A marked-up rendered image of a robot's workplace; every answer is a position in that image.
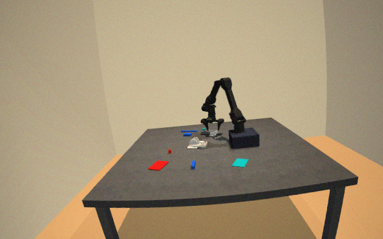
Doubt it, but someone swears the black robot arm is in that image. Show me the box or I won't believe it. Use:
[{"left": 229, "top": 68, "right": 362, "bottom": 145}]
[{"left": 202, "top": 77, "right": 246, "bottom": 133}]

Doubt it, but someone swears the red flat rectangular plate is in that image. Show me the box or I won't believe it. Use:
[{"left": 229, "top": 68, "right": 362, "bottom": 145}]
[{"left": 148, "top": 161, "right": 168, "bottom": 171}]

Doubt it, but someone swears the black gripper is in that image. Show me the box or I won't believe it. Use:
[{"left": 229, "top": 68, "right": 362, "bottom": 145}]
[{"left": 201, "top": 113, "right": 224, "bottom": 131}]

